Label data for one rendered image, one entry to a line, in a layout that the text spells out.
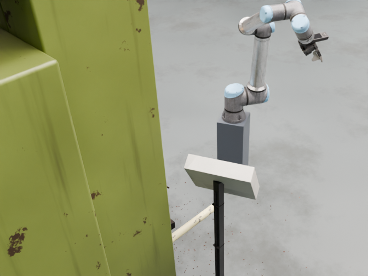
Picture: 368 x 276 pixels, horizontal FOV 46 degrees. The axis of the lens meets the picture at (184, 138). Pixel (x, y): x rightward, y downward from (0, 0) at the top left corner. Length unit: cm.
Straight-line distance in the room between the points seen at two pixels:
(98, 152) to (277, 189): 227
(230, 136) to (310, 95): 178
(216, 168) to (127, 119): 56
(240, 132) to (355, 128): 152
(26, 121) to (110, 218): 74
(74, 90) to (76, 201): 41
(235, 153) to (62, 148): 226
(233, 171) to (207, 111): 266
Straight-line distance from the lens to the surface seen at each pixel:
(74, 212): 172
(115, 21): 162
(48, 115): 146
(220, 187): 221
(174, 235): 255
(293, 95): 506
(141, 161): 195
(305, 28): 248
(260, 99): 344
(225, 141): 356
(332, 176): 399
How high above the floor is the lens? 255
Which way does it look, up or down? 36 degrees down
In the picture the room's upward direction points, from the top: 4 degrees counter-clockwise
